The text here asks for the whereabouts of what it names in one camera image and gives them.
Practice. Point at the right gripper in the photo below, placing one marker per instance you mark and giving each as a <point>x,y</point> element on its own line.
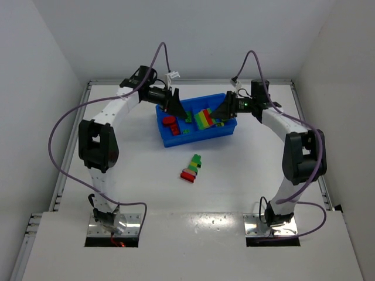
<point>230,103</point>

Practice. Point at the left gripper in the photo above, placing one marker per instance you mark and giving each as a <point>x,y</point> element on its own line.
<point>170,99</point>

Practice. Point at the round red lego brick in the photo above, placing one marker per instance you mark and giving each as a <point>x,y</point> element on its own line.
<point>168,121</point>

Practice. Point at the small green lego brick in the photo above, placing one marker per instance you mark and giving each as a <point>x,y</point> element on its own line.
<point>189,117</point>

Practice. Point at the red green striped lego stack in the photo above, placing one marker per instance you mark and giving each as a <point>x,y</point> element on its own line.
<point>203,119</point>

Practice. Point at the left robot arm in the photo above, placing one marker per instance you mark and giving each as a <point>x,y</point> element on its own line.
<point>98,147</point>

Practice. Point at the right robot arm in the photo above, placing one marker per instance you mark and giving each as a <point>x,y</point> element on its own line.
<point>303,158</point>

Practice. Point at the blue divided plastic bin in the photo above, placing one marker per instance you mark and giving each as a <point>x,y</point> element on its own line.
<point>194,105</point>

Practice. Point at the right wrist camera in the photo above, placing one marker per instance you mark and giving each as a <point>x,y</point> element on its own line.
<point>236,84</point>

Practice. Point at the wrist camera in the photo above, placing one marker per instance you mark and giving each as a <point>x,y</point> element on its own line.
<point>171,76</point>
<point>236,84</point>

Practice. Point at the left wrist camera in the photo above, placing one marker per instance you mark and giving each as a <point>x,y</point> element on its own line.
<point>171,76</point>

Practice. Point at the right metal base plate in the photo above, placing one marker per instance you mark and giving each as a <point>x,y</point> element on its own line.
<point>256,228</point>

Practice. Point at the metal base plate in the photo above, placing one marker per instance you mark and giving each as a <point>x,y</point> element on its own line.
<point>256,228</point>
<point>125,226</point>

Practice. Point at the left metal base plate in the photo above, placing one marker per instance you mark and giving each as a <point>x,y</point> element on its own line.
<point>125,226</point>

